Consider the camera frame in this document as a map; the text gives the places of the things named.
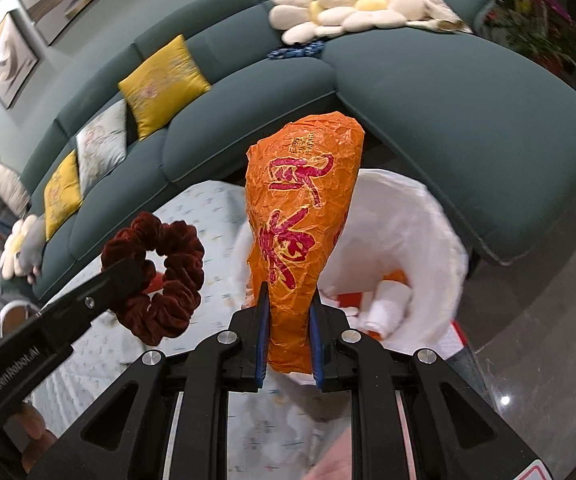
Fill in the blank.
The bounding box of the dark red velvet scrunchie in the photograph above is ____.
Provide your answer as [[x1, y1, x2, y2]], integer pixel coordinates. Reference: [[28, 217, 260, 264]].
[[101, 211, 204, 347]]

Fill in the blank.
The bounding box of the orange paper bag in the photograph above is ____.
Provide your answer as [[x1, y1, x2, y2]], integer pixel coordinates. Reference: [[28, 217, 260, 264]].
[[245, 112, 364, 374]]

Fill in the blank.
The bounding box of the white trash bag bin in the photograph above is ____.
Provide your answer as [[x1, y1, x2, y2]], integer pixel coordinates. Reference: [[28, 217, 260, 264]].
[[232, 167, 470, 361]]

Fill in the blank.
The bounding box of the operator hand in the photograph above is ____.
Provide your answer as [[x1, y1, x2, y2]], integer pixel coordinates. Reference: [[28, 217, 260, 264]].
[[12, 403, 58, 472]]

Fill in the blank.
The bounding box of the white round chair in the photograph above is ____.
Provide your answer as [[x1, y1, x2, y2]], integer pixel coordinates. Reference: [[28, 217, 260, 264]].
[[0, 299, 39, 340]]

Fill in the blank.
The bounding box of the small white flower pillow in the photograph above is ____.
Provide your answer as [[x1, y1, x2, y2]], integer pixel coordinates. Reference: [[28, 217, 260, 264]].
[[0, 214, 38, 281]]

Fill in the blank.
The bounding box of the grey plush toy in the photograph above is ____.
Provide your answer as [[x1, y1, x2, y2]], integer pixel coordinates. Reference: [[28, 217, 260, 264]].
[[18, 216, 47, 285]]

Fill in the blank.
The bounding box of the yellow embroidered cushion left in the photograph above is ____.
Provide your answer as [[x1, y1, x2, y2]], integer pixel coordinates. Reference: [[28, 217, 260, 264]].
[[44, 150, 82, 240]]

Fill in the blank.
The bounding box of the yellow embroidered cushion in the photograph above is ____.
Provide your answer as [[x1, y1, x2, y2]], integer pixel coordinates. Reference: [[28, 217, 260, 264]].
[[44, 150, 82, 240], [117, 35, 211, 140]]

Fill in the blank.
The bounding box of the floral light blue tablecloth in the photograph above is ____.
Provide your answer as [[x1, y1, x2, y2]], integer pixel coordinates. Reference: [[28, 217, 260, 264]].
[[27, 179, 349, 480]]

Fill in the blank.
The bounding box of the grey embroidered cushion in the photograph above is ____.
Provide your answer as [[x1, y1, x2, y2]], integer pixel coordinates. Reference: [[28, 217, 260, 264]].
[[76, 100, 127, 196]]

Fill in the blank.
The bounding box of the dark green sectional sofa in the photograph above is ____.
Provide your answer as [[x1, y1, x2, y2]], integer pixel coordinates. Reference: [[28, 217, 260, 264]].
[[1, 0, 576, 304]]

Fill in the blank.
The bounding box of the yellow embroidered cushion right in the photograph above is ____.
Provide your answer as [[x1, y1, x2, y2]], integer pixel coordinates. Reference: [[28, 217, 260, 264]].
[[117, 35, 211, 140]]

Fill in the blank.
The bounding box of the blue knitted item on sofa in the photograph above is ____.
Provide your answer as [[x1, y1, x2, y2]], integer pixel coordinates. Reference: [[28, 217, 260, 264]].
[[267, 40, 326, 61]]

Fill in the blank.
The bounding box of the potted flower plant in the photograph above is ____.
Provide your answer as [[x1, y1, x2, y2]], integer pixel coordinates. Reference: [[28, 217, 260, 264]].
[[483, 0, 576, 76]]

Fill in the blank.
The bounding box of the large white flower pillow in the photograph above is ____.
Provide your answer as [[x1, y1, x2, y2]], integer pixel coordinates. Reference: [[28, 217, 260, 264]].
[[267, 0, 429, 47]]

